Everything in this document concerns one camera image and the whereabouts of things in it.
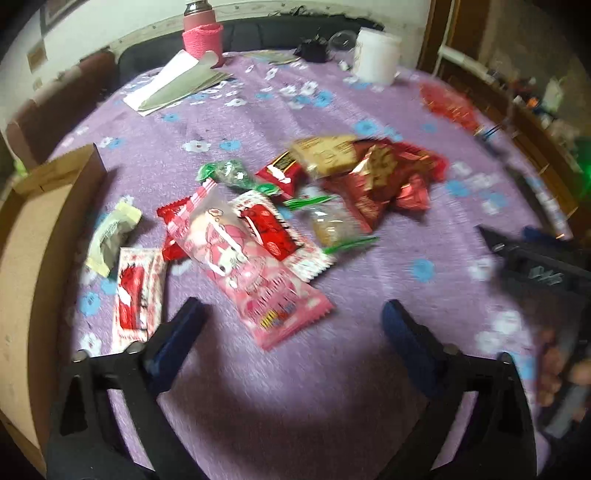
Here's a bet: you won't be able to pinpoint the brown armchair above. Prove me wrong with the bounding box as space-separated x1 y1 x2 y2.
6 49 116 170

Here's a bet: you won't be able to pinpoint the red black small packet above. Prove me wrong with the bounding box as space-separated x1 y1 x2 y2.
256 151 304 200

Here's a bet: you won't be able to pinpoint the black leather sofa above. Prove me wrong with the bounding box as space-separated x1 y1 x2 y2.
116 14 385 86

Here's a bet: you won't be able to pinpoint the small red candy packet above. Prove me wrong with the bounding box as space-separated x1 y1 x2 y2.
155 197 192 263

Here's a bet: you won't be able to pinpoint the right hand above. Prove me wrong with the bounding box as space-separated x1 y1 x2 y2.
536 329 590 407

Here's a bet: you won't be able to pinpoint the pink thermos bottle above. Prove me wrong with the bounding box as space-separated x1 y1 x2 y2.
182 0 224 67

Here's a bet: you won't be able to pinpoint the white red snack packet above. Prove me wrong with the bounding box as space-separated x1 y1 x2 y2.
229 190 335 283
110 247 167 354

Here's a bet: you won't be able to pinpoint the red gold-label packet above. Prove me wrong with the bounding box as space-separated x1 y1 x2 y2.
353 138 450 183

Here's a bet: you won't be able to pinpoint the shallow cardboard box tray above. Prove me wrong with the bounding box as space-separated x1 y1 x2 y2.
1 144 106 474

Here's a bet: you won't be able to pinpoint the clear green-edged snack packet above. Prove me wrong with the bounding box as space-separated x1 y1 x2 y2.
284 185 379 255

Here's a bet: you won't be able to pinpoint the green wrapped candy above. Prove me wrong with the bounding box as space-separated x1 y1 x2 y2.
195 159 280 197

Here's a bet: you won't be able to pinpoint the pink cartoon snack packet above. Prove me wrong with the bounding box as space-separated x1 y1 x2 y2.
167 179 332 350

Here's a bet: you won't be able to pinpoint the black bag on table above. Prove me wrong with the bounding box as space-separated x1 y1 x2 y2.
294 34 329 64

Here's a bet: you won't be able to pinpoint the red mesh gift bag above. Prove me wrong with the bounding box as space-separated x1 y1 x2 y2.
420 83 481 134

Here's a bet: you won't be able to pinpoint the tan biscuit packet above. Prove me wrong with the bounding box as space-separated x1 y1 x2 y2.
290 135 359 179

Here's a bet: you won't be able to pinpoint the folded white grey papers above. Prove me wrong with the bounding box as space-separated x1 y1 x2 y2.
123 50 230 116

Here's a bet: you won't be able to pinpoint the purple floral tablecloth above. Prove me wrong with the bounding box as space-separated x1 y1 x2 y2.
58 54 560 479

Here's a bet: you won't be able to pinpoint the dark red foil snack bag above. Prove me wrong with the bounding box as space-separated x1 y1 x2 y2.
321 172 403 233

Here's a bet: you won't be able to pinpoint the cream green snack packet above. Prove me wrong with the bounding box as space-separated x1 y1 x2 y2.
85 199 142 278

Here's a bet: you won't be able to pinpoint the green booklet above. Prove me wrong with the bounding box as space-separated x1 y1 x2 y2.
243 50 298 65

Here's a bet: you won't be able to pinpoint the white plastic jar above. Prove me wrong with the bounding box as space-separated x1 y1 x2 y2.
353 28 402 86

